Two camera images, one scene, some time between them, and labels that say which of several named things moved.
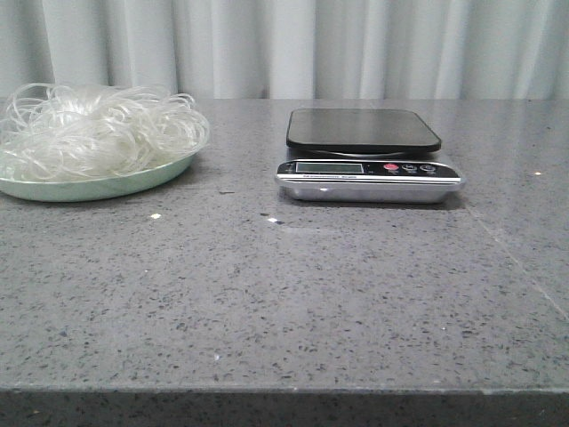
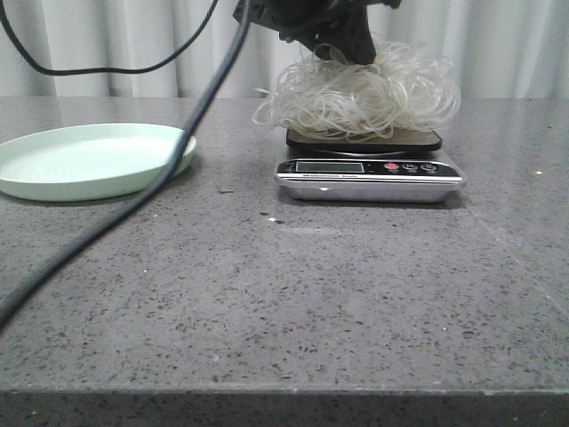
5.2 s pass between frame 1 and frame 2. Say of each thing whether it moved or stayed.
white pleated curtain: stayed
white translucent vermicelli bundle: moved
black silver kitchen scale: stayed
